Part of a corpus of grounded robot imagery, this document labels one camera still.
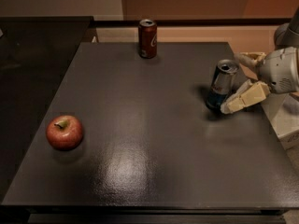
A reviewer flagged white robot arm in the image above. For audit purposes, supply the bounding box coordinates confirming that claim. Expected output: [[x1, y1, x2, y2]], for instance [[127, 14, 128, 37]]
[[221, 8, 299, 114]]

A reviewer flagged silver blue redbull can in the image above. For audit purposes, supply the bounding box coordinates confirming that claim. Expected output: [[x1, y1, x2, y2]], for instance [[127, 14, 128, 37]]
[[206, 59, 239, 110]]

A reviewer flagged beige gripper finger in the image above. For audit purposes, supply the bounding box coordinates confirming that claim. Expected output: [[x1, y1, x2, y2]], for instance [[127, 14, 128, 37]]
[[234, 52, 266, 71], [221, 79, 270, 114]]

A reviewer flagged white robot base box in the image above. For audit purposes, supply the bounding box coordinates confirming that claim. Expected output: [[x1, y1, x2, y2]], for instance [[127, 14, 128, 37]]
[[262, 93, 299, 149]]

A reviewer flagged red cola can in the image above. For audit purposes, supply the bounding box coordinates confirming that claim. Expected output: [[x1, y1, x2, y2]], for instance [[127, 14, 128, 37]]
[[138, 19, 157, 59]]

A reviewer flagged red apple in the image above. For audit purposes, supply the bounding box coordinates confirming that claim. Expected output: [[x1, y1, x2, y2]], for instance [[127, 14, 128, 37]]
[[46, 115, 83, 151]]

